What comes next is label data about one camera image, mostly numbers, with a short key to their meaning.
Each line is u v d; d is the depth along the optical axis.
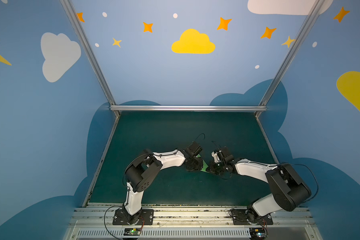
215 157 0.85
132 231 0.72
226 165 0.71
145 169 0.50
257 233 0.72
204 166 0.83
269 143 1.10
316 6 0.69
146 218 0.75
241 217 0.73
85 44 0.81
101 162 0.99
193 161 0.78
